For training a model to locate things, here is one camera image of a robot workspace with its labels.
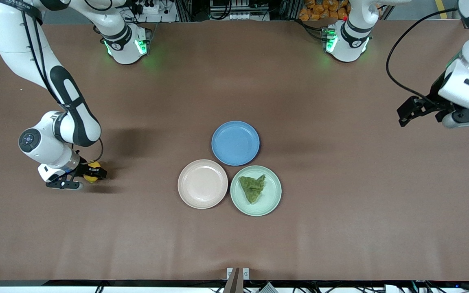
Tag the blue plate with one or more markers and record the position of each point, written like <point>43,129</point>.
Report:
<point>235,143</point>

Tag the pile of orange packets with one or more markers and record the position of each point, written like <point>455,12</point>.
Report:
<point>320,9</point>

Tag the white power strip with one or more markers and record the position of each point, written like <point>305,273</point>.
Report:
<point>155,8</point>

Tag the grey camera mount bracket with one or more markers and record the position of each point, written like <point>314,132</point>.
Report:
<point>237,278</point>

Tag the light green plate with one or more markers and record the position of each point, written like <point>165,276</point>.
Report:
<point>271,199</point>

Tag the grey ribbed vent piece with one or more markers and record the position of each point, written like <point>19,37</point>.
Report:
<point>266,288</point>

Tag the yellow lemon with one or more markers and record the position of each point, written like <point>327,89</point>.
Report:
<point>94,164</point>

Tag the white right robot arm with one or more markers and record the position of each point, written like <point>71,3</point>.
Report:
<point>71,110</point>

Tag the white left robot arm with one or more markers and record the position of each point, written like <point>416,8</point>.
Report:
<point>350,38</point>

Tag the pink plate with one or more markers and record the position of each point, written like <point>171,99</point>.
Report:
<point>202,184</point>

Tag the white electrical control box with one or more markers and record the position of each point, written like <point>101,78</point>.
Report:
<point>238,10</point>

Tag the green lettuce leaf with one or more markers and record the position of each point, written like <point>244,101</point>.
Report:
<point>252,189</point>

